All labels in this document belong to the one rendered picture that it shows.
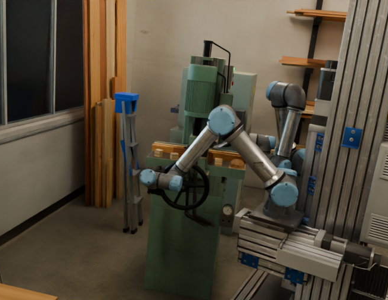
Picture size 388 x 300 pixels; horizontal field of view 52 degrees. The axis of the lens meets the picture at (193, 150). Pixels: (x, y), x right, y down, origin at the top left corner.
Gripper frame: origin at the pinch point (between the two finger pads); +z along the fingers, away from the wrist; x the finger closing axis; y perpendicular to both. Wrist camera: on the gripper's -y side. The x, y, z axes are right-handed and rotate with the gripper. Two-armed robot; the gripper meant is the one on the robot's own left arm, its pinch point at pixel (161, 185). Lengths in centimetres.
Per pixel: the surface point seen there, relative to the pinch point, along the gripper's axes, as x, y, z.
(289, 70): 71, -183, 205
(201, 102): 11, -54, 8
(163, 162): -6.0, -16.3, 17.8
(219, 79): 17, -78, 25
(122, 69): -104, -136, 164
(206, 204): 23.6, 2.6, 29.3
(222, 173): 30.5, -16.2, 19.6
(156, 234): -4.9, 25.8, 39.9
